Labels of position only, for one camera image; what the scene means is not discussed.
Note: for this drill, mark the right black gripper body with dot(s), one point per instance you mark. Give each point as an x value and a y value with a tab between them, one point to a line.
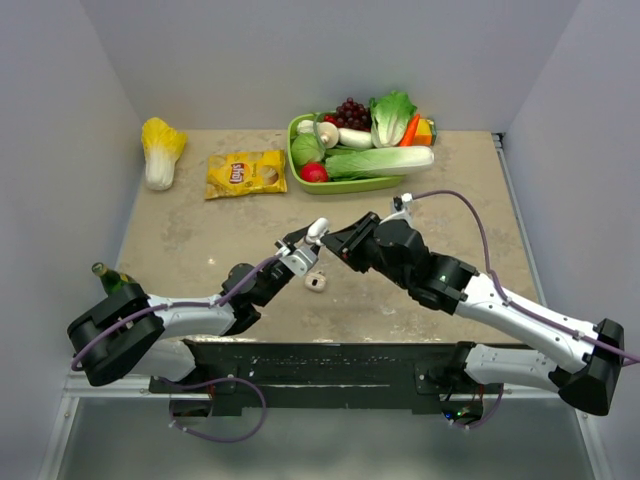
366	254

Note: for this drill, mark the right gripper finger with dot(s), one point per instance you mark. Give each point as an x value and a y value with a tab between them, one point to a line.
369	220
346	243

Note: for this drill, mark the white earbud charging case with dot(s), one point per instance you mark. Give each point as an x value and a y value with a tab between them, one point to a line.
316	231

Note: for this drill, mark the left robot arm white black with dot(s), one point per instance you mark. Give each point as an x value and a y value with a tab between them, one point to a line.
132	331

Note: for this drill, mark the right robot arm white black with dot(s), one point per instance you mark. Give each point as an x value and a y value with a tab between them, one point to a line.
576	359

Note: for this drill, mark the beige earbud case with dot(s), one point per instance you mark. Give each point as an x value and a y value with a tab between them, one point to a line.
315	282

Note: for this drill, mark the green plastic basket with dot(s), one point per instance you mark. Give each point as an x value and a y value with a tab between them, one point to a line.
331	187

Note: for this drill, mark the long white green cabbage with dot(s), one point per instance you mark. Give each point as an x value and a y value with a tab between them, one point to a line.
380	162

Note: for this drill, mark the red apple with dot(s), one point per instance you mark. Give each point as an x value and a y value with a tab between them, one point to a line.
314	172

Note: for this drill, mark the yellow Lays chips bag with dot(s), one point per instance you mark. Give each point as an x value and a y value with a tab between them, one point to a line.
245	173

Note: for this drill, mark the white daikon radish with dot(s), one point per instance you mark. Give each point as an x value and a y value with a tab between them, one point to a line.
355	139

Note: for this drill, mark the orange carrot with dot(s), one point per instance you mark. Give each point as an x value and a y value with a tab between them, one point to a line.
410	132

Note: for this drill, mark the round green cabbage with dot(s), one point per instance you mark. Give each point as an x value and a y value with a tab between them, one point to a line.
306	149

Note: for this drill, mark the beige mushroom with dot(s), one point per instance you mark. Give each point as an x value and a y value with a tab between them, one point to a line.
327	134

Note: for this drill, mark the orange pumpkin slice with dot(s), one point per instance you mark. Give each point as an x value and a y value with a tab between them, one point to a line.
426	133

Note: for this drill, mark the purple grapes bunch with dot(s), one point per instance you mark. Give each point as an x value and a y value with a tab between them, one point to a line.
353	115

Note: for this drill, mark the green leafy lettuce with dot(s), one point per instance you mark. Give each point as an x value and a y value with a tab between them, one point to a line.
390	117

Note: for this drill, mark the yellow napa cabbage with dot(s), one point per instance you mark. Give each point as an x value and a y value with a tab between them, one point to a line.
163	146

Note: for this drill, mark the green champagne bottle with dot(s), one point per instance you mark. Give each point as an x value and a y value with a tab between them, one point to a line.
111	280

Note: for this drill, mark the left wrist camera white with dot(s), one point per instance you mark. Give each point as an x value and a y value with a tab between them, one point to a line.
289	257

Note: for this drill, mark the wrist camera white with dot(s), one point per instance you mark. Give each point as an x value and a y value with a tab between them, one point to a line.
400	209
289	257

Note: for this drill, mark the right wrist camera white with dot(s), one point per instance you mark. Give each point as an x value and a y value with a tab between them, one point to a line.
400	209

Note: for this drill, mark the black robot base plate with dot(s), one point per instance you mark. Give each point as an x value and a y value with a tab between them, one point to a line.
422	378

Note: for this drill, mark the aluminium frame rail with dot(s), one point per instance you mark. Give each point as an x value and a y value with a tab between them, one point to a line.
499	147

